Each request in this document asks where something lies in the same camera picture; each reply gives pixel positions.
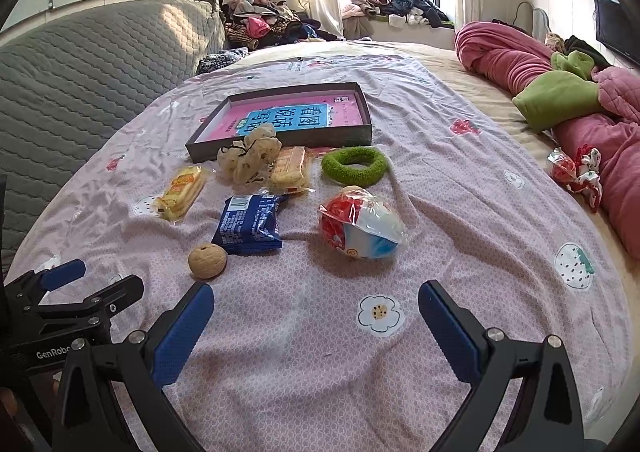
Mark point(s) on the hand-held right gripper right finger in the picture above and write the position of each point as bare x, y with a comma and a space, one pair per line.
450, 332

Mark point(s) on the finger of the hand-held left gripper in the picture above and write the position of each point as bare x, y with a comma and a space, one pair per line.
62, 274
115, 294

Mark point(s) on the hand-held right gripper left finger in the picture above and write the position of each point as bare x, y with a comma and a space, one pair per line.
182, 332

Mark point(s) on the walnut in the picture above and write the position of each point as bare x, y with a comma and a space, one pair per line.
206, 261

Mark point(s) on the yellow cake packet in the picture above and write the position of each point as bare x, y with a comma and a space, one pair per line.
180, 192

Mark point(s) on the blue biscuit packet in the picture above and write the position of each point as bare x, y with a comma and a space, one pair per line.
250, 224

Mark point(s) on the red white snack bag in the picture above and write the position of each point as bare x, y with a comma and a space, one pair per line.
365, 227

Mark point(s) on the beige mesh hair scrunchie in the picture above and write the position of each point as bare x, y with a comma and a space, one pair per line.
250, 157

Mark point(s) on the orange cracker packet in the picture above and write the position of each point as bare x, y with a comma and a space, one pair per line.
290, 167

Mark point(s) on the shallow grey cardboard box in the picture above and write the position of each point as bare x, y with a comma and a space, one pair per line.
340, 137

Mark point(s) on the pink printed bedsheet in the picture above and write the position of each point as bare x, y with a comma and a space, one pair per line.
450, 212

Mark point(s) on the grey quilted headboard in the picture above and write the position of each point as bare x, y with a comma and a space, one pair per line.
75, 82

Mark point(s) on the red wrapped candy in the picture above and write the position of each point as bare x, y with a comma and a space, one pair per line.
560, 165

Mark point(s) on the red white hair scrunchie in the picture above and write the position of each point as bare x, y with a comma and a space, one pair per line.
587, 172

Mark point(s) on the pink and blue book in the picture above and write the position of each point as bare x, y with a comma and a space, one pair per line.
345, 110

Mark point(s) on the dark patterned cloth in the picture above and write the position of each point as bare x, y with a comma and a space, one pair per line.
220, 61

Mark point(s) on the green blanket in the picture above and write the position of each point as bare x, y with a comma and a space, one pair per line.
555, 97

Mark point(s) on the pink quilt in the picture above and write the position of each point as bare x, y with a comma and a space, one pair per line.
505, 57

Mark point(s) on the window seat ledge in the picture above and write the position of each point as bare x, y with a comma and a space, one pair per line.
400, 35

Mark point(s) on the pile of mixed clothes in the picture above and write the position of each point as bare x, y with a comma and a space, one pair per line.
260, 25

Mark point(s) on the brown cloth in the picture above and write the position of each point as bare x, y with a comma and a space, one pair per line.
554, 42

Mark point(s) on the black cloth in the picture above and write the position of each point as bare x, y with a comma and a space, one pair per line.
582, 46

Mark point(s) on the pile of dark clothes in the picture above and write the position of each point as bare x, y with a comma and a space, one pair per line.
390, 0

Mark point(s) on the black television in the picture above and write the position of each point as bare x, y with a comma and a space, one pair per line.
617, 27

